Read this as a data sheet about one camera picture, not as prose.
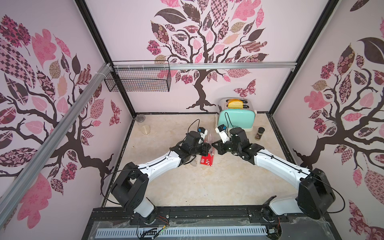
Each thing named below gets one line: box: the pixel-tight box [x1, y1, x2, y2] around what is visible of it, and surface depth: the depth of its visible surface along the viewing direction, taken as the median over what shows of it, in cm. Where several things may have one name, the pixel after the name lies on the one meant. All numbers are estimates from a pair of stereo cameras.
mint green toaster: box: [216, 97, 257, 132], surface depth 102 cm
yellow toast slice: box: [227, 98, 244, 109], surface depth 99 cm
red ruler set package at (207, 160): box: [200, 152, 215, 167], surface depth 94 cm
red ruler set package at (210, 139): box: [207, 129, 214, 156], surface depth 83 cm
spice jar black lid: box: [257, 127, 265, 134], surface depth 100 cm
